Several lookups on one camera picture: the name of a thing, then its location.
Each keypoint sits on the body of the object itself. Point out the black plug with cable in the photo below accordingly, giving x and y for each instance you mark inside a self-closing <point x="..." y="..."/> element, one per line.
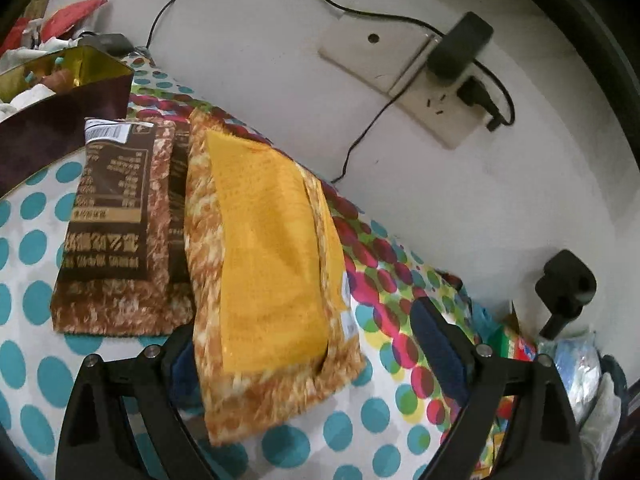
<point x="474" y="93"/>

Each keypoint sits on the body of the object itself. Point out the yellow snack bag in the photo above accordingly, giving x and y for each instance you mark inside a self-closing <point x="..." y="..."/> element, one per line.
<point x="273" y="330"/>

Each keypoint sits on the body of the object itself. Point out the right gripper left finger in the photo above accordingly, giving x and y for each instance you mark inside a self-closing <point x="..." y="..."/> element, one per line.
<point x="96" y="439"/>

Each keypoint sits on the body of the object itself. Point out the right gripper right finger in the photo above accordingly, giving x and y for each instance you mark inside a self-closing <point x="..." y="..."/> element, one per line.
<point x="541" y="440"/>

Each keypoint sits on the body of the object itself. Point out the black wall hook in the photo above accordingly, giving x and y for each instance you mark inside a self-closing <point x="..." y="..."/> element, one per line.
<point x="565" y="288"/>

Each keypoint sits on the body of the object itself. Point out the yellow carton front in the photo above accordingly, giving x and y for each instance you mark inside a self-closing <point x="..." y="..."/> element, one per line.
<point x="497" y="431"/>

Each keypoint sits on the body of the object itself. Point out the red packet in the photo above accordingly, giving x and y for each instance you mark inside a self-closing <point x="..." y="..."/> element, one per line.
<point x="37" y="31"/>

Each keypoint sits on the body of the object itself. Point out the gold storage box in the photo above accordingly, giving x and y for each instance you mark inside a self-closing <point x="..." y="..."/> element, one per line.
<point x="94" y="84"/>

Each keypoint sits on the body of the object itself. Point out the black power adapter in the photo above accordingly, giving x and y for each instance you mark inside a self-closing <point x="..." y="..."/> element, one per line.
<point x="459" y="48"/>

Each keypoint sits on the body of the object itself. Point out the white sock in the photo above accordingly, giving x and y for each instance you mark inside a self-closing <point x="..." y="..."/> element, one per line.
<point x="31" y="96"/>

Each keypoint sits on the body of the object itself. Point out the brown snack bag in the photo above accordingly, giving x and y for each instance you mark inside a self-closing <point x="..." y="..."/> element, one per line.
<point x="120" y="273"/>

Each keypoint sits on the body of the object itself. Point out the dark device on left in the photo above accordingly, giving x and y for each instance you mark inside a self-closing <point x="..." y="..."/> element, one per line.
<point x="116" y="45"/>

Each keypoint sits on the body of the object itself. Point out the clear bag with blue items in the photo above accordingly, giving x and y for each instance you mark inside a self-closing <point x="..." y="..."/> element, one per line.
<point x="577" y="361"/>

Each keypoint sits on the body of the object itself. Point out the wall socket plate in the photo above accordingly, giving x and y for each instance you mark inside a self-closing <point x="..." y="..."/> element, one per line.
<point x="390" y="57"/>

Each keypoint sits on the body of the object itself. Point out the red green medicine box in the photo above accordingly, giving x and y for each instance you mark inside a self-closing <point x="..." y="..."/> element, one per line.
<point x="508" y="344"/>

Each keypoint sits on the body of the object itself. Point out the polka dot bed sheet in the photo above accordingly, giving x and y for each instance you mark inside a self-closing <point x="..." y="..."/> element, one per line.
<point x="387" y="423"/>

